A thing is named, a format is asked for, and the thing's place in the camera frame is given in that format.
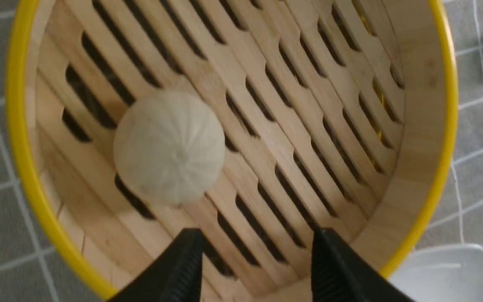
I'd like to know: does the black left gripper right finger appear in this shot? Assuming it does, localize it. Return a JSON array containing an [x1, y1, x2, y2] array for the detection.
[[311, 228, 412, 302]]

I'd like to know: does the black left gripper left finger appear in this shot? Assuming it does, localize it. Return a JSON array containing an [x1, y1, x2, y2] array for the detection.
[[109, 228, 203, 302]]

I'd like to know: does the white steamed bun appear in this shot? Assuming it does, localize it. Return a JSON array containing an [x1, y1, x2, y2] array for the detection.
[[113, 90, 226, 206]]

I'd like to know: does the white square plate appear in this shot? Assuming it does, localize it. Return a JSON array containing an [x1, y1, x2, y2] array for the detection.
[[388, 244, 483, 302]]

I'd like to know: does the bamboo steamer basket yellow rim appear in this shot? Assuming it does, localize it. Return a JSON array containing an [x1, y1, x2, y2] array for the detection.
[[6, 0, 458, 302]]

